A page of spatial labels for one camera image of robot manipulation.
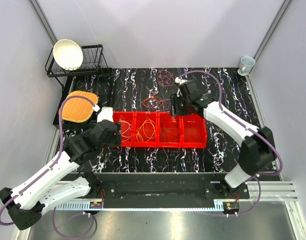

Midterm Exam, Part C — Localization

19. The white cable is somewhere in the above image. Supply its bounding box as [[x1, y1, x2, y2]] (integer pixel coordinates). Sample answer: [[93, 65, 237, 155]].
[[119, 120, 133, 141]]

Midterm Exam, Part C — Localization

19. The dark brown cable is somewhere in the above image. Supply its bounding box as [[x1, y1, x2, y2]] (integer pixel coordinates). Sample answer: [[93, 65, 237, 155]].
[[159, 126, 180, 142]]

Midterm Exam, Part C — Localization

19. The pink cable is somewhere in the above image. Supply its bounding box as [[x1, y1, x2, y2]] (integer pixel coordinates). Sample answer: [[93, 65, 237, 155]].
[[157, 69, 178, 87]]

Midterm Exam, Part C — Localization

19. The yellow cable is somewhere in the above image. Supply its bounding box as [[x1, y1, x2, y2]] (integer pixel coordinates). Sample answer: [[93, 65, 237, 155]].
[[135, 118, 156, 143]]

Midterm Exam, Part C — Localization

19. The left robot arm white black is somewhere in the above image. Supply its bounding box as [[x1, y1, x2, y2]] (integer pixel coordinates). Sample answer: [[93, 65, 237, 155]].
[[0, 120, 121, 230]]

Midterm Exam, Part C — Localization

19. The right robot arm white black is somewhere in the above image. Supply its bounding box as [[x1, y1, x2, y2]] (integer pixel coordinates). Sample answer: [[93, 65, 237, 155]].
[[170, 93, 277, 198]]

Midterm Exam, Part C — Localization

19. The orange woven pad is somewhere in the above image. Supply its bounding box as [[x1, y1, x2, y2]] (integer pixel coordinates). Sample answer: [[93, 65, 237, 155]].
[[59, 90, 100, 123]]

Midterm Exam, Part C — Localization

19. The black tray under pad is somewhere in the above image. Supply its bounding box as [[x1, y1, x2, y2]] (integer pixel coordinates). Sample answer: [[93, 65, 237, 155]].
[[52, 76, 103, 131]]

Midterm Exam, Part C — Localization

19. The pale blue mug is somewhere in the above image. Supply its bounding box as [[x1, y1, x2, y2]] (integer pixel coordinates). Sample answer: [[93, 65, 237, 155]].
[[237, 56, 256, 76]]

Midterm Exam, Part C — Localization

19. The white bowl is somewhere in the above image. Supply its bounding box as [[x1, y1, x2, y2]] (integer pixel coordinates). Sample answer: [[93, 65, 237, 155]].
[[53, 39, 84, 71]]

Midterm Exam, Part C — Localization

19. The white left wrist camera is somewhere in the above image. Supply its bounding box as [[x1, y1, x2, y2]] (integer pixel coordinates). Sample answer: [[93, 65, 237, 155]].
[[92, 105, 114, 123]]

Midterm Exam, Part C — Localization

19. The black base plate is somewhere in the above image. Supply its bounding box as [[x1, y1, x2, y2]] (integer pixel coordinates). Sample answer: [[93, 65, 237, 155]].
[[67, 171, 281, 209]]

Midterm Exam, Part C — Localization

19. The black wire dish rack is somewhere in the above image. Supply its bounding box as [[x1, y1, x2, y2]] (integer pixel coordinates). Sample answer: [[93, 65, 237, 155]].
[[45, 44, 112, 82]]

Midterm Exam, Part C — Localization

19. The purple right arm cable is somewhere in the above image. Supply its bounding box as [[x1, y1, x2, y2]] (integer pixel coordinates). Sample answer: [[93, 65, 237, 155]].
[[177, 70, 284, 217]]

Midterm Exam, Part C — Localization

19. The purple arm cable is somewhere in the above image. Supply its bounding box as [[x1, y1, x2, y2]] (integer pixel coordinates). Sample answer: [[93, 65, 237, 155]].
[[0, 95, 101, 238], [177, 70, 284, 217]]

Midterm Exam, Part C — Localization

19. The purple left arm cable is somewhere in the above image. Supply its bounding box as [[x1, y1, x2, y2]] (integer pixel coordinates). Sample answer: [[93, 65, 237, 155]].
[[0, 95, 101, 238]]

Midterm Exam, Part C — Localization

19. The aluminium frame rail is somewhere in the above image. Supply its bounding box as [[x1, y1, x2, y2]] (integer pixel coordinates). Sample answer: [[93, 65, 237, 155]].
[[56, 181, 297, 212]]

